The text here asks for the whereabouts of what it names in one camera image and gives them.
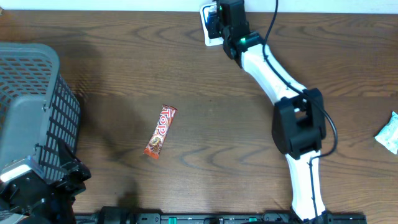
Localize red Top chocolate bar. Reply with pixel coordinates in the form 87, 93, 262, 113
144, 105, 177, 159

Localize white wet wipes pack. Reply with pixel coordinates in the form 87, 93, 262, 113
374, 111, 397, 155

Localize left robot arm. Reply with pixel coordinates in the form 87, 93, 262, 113
1, 139, 91, 223

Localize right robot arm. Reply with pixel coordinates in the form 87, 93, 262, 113
200, 1, 326, 223

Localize white barcode scanner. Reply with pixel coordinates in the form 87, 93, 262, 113
200, 2, 223, 47

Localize grey plastic basket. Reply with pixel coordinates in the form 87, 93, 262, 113
1, 42, 81, 184

